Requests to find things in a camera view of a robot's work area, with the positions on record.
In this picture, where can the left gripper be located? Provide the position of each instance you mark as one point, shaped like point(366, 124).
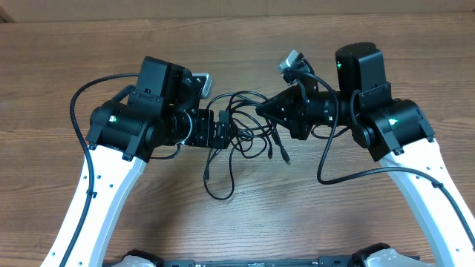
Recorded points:
point(204, 138)

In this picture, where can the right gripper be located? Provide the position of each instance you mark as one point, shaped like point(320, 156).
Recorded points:
point(291, 113)

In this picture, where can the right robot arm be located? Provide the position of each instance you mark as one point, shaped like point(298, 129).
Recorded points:
point(396, 133)

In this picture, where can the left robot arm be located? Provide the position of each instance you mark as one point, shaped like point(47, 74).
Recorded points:
point(161, 109)

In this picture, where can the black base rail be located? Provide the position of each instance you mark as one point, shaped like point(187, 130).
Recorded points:
point(380, 254)

